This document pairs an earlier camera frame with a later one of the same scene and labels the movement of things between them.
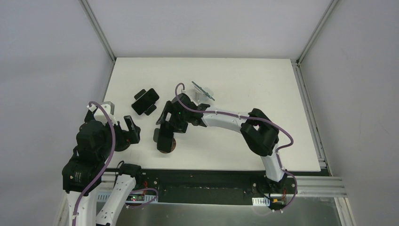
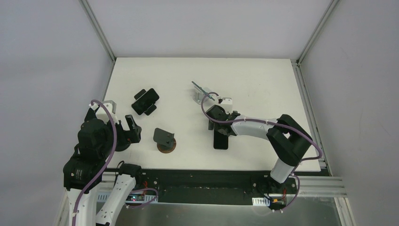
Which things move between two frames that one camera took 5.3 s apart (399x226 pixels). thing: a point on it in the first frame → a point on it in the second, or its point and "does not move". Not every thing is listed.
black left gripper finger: [129, 123] does not move
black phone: [165, 138] → [220, 141]
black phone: [145, 101] does not move
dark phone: [203, 90] does not move
